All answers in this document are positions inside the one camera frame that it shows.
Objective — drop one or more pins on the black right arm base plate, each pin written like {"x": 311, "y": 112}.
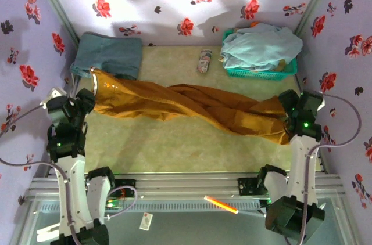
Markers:
{"x": 247, "y": 187}

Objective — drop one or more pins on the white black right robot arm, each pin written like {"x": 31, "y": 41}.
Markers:
{"x": 303, "y": 169}

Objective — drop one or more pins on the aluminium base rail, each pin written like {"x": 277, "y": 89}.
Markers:
{"x": 186, "y": 185}

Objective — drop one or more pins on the orange marker pen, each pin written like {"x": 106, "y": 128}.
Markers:
{"x": 222, "y": 205}

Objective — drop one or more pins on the orange garment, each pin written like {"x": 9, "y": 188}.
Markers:
{"x": 254, "y": 24}

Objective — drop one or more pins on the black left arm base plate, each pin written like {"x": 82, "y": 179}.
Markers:
{"x": 126, "y": 188}

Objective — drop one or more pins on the light blue garment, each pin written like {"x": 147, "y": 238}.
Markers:
{"x": 261, "y": 44}

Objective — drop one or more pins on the brown trousers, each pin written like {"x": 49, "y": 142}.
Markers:
{"x": 174, "y": 100}

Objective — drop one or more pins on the tan garment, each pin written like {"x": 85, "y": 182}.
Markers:
{"x": 281, "y": 66}

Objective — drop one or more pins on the small white card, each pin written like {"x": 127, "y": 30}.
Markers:
{"x": 146, "y": 221}

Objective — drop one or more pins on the small circuit board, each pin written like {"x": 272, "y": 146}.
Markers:
{"x": 114, "y": 203}

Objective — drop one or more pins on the green plastic basket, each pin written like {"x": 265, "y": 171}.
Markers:
{"x": 255, "y": 75}

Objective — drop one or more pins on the white plastic clip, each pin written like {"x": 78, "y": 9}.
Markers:
{"x": 46, "y": 232}

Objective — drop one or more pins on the folded teal trousers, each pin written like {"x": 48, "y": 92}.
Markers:
{"x": 110, "y": 50}

